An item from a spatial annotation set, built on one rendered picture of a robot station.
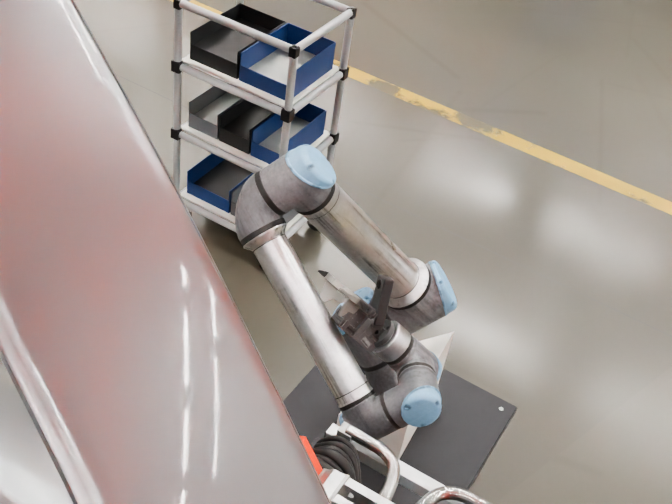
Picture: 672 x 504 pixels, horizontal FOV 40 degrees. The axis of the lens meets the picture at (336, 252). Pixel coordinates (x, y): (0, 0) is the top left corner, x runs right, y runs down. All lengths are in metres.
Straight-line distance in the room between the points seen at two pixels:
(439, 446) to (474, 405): 0.21
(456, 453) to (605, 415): 0.84
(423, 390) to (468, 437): 0.80
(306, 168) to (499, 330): 1.73
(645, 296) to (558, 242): 0.43
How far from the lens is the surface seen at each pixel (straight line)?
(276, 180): 2.08
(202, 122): 3.52
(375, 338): 2.13
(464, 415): 2.90
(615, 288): 4.00
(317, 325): 2.10
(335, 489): 1.65
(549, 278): 3.93
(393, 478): 1.82
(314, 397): 2.84
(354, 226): 2.21
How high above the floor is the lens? 2.48
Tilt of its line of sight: 41 degrees down
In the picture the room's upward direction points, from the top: 9 degrees clockwise
